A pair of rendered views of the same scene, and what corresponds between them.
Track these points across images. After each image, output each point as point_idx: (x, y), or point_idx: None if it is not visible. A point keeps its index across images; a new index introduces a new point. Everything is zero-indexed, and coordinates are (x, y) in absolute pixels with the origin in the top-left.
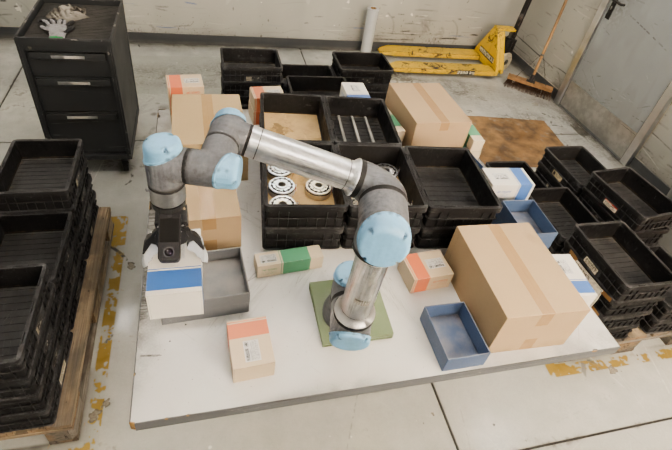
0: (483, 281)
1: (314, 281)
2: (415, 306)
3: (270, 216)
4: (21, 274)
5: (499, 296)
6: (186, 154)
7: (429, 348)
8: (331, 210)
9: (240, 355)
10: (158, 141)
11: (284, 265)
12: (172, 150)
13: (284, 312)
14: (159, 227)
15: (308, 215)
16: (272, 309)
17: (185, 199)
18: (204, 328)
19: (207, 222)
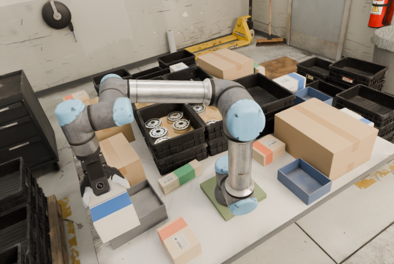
0: (306, 139)
1: (201, 182)
2: (271, 173)
3: (159, 151)
4: (4, 257)
5: (321, 143)
6: (88, 108)
7: (292, 195)
8: (195, 133)
9: (175, 247)
10: (65, 105)
11: (179, 179)
12: (77, 107)
13: (191, 209)
14: (87, 171)
15: (182, 142)
16: (183, 210)
17: (99, 144)
18: (142, 240)
19: (119, 171)
